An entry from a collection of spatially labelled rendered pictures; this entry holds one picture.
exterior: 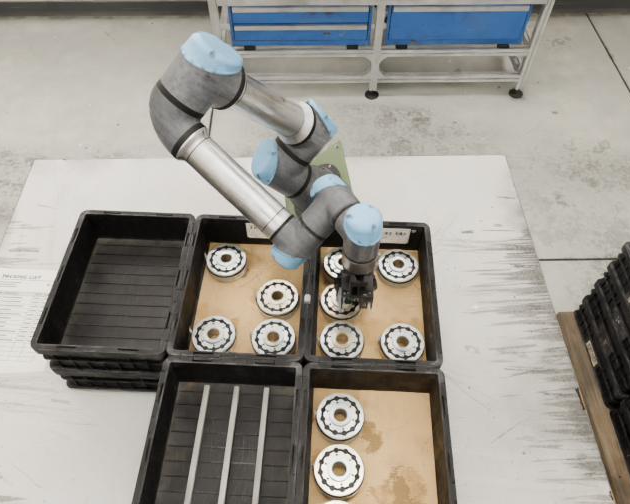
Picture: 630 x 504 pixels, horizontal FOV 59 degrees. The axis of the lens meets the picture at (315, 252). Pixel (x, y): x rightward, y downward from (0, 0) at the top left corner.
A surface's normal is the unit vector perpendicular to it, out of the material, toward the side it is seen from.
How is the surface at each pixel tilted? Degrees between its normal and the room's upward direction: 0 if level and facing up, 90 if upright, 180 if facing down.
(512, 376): 0
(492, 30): 90
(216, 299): 0
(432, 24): 90
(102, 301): 0
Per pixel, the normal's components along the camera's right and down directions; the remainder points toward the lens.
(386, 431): 0.00, -0.59
